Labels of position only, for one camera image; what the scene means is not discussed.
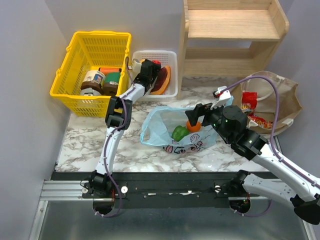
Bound green toy bell pepper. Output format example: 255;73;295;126
171;125;189;142

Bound light blue plastic bag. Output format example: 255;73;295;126
140;106;218;155

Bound red assorted candy bag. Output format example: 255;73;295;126
245;112;273;130

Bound brown burlap tote bag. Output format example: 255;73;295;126
231;71;302;135

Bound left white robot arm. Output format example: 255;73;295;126
82;59;162;198

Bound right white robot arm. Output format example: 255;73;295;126
185;103;320;225

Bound white plastic tray basket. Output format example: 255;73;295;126
132;50;178;102

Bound green brown-lid jar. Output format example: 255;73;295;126
102;72;121;96

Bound white brown-lid jar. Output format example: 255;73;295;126
80;70;106;96

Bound white small cup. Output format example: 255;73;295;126
80;89;94;96

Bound yellow plastic shopping basket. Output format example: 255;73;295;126
50;30;132;117

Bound wooden shelf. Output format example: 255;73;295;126
177;0;290;78

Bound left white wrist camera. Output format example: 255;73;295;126
131;58;142;74

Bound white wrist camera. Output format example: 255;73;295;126
131;58;142;74
210;86;233;110

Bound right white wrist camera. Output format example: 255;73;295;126
210;86;233;110

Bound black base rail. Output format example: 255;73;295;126
43;172;255;212

